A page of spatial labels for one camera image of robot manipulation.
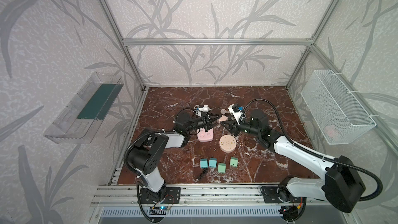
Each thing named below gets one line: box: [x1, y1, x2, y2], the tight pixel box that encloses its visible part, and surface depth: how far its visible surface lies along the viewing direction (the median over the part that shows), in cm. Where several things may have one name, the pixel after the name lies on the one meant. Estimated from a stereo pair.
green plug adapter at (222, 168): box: [217, 162, 226, 174], surface depth 82 cm
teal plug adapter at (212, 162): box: [208, 157, 218, 168], surface depth 84 cm
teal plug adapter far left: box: [200, 158, 208, 169], surface depth 84 cm
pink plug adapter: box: [216, 115, 229, 124], surface depth 77 cm
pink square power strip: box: [196, 127, 214, 143], surface depth 93 cm
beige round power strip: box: [219, 134, 237, 153], surface depth 90 cm
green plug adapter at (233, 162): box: [229, 156, 239, 168], surface depth 84 cm
